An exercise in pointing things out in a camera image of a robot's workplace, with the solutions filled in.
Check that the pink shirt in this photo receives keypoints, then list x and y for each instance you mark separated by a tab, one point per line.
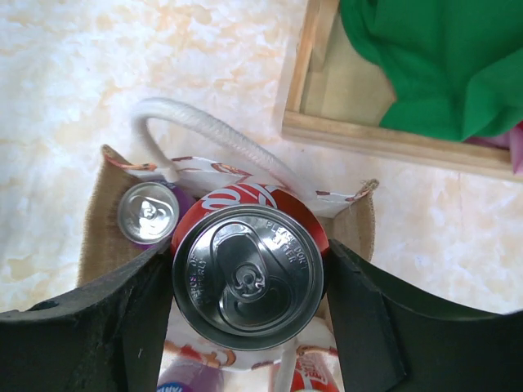
511	140

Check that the patterned canvas tote bag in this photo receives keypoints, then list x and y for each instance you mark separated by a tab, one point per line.
349	218

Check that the purple can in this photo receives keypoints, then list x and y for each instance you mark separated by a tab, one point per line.
150	211
185	375

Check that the green tank top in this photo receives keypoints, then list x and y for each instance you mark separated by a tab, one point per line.
455	66

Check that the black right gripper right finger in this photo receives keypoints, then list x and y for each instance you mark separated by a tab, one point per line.
393	336

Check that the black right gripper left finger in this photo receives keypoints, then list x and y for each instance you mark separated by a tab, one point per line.
107	335

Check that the red soda can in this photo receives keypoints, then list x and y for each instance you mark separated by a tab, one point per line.
311	373

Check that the wooden clothes rack frame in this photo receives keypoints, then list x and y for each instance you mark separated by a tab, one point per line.
336	98

